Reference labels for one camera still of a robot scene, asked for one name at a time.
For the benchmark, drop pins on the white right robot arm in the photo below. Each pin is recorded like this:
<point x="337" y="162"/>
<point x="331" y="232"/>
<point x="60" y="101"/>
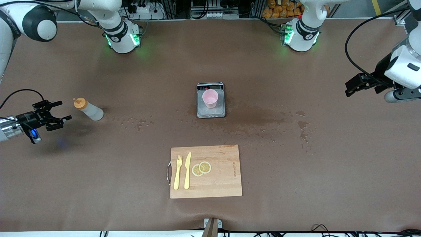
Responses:
<point x="121" y="42"/>

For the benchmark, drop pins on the white power strip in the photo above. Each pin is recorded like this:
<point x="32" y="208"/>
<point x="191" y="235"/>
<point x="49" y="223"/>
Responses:
<point x="148" y="11"/>

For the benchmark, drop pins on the aluminium frame profile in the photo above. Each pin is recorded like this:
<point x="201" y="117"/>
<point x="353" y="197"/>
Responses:
<point x="399" y="21"/>

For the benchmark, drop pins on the pink plastic cup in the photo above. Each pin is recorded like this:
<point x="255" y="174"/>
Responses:
<point x="210" y="98"/>

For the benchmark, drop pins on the clear squeeze bottle orange cap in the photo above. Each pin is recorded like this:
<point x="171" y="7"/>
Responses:
<point x="92" y="112"/>

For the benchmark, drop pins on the yellow plastic knife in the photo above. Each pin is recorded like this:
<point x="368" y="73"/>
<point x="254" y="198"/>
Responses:
<point x="187" y="171"/>

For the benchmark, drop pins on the metal camera mounting bracket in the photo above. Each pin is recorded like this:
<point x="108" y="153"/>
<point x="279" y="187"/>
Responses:
<point x="212" y="227"/>

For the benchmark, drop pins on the yellow plastic fork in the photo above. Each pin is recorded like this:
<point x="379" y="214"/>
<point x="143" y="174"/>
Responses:
<point x="177" y="174"/>

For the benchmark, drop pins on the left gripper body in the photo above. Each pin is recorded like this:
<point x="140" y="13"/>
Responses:
<point x="379" y="73"/>

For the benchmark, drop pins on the orange snack packets pile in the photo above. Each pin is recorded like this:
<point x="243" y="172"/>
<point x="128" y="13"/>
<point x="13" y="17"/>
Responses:
<point x="279" y="10"/>

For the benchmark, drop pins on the grey digital kitchen scale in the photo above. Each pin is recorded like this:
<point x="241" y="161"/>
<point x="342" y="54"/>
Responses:
<point x="210" y="112"/>

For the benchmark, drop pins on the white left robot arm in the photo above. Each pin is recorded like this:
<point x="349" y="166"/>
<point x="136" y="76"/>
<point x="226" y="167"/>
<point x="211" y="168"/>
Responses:
<point x="301" y="42"/>

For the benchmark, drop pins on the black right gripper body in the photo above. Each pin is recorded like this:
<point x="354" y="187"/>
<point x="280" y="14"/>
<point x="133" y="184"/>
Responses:
<point x="27" y="118"/>

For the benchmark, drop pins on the lemon slice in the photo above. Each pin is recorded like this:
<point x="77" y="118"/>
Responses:
<point x="205" y="167"/>
<point x="196" y="171"/>

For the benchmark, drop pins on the wooden cutting board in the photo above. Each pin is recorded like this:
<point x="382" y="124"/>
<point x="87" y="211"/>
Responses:
<point x="220" y="181"/>

